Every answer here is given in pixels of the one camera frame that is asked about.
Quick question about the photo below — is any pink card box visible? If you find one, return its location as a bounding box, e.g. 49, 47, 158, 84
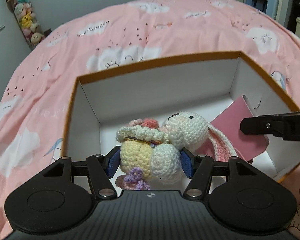
211, 95, 269, 163

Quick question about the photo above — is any orange cardboard storage box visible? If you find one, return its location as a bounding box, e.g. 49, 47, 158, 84
61, 50, 300, 183

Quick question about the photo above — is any crochet bunny doll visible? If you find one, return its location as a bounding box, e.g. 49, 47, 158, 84
115, 112, 237, 190

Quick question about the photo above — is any pink cloud-print bedsheet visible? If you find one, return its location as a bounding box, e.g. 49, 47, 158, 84
0, 0, 300, 239

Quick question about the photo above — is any clear tube of plush toys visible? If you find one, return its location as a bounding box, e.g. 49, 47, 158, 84
7, 0, 45, 50

